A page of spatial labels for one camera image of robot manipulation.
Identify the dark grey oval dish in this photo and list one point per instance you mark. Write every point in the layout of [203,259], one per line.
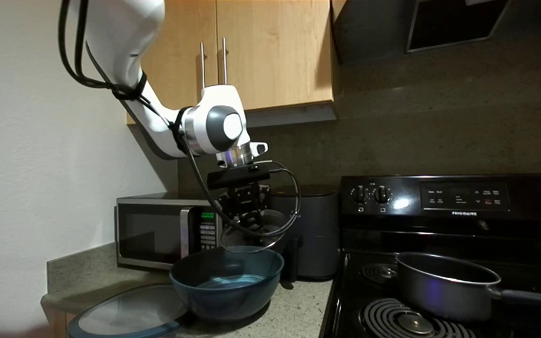
[126,312]

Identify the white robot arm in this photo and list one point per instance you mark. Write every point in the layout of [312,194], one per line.
[126,38]

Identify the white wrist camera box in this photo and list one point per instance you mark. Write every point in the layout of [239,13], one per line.
[257,149]

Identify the stainless steel microwave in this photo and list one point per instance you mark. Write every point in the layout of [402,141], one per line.
[150,235]

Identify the wooden upper cabinet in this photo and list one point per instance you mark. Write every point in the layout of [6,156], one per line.
[271,57]

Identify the dark blue bowl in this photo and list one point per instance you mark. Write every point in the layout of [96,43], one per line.
[233,301]

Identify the large electric coil burner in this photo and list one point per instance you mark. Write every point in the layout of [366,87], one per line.
[408,319]

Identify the black stove knob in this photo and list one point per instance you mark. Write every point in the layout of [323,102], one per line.
[379,194]
[357,194]

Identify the black electric stove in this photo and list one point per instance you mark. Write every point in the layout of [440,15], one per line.
[520,218]

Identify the dark range hood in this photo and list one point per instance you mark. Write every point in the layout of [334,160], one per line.
[451,25]

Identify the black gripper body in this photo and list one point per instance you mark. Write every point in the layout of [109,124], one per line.
[239,184]

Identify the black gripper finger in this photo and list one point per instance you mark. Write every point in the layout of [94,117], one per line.
[233,216]
[254,216]

